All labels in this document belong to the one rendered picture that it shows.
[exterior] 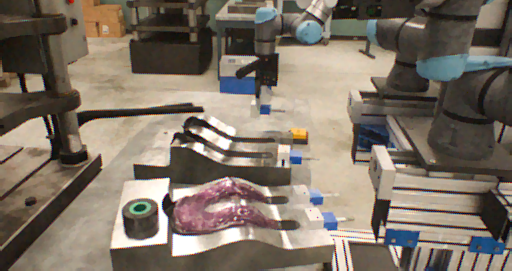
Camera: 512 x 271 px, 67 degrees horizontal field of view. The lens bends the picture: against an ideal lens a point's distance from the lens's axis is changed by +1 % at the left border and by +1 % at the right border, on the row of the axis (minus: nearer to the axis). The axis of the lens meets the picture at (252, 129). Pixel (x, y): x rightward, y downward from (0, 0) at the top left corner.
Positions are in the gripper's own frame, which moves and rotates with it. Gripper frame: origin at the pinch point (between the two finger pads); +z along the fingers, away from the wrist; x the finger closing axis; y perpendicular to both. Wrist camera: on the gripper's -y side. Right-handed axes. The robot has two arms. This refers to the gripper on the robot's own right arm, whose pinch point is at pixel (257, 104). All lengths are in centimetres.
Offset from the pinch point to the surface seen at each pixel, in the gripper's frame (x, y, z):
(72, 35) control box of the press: 3, -73, -22
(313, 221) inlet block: -59, 20, 7
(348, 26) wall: 625, 108, 69
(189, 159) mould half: -36.0, -17.2, 5.9
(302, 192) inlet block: -48, 18, 7
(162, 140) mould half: -18.7, -32.0, 8.9
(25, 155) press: -24, -82, 16
